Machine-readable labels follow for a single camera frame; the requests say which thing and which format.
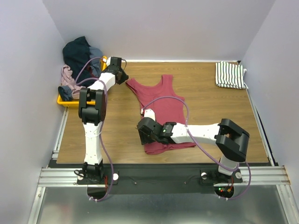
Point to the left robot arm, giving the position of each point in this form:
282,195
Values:
92,112

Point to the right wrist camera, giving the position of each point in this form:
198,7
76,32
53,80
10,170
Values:
148,113

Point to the aluminium frame rail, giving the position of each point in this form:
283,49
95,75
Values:
65,177

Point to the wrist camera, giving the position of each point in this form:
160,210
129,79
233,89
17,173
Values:
114,61
148,113

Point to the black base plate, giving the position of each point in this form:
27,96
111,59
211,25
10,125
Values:
167,178

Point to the striped folded tank top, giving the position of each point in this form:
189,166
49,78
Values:
228,75

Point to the yellow plastic bin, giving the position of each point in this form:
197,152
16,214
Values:
75,103

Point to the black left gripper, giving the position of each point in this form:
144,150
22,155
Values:
124,78

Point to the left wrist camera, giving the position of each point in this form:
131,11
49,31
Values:
114,61

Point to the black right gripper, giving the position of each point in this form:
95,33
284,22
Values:
143,134

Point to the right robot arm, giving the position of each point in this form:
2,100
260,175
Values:
231,139

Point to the grey blue garment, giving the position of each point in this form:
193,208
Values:
95,54

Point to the pink garment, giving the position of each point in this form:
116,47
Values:
70,89

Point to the dark navy garment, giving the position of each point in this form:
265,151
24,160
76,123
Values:
76,54

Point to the red tank top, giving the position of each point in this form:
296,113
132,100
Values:
166,109

